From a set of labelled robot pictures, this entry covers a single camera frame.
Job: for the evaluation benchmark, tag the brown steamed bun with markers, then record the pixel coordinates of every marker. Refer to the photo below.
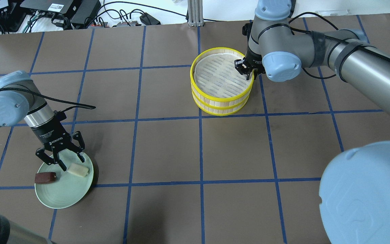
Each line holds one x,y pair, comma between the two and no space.
45,177

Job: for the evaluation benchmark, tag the yellow steamer layer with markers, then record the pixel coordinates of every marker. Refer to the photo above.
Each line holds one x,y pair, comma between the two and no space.
219,110
213,76

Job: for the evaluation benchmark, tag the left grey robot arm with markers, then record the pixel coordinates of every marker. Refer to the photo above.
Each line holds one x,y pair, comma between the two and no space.
20,100

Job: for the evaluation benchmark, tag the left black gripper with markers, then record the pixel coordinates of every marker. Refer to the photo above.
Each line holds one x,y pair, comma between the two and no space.
50,134

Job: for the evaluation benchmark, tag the white steamed bun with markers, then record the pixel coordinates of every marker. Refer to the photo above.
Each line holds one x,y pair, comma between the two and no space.
78,170

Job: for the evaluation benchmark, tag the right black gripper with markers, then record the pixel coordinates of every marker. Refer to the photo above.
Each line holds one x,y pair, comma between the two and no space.
244,66

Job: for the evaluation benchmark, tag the aluminium frame post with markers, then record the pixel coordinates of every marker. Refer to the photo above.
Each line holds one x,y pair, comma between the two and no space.
195,13

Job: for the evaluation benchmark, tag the black electronics box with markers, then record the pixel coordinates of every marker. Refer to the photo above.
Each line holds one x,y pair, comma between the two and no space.
65,14

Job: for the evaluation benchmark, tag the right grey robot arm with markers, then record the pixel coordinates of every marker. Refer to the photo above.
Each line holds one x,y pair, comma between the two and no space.
355,186

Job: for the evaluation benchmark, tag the light green plate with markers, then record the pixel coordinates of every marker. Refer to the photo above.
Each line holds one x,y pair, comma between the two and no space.
68,189

